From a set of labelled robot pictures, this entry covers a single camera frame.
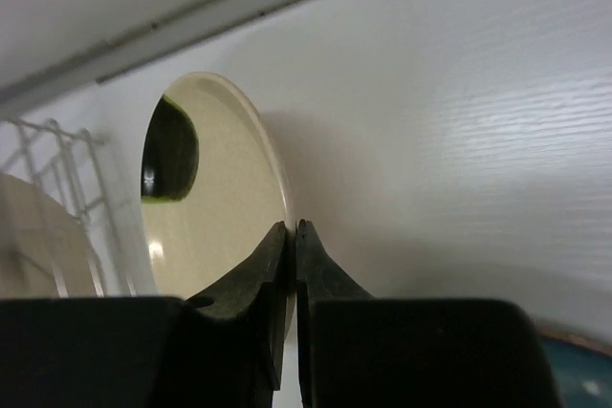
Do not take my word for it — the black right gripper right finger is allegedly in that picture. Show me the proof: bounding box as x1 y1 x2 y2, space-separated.
295 221 559 407

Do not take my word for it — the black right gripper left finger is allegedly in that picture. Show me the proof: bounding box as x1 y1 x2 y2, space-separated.
1 223 287 407

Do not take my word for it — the cream plate with calligraphy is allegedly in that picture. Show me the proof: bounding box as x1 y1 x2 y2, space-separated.
141 72 296 299

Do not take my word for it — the woven bamboo tray plate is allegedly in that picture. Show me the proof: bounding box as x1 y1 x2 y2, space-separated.
1 173 103 299

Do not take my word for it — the round teal glazed plate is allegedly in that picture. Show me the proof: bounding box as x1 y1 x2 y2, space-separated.
537 323 611 407

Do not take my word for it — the silver wire dish rack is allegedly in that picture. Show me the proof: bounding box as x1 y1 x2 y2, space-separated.
1 118 154 296

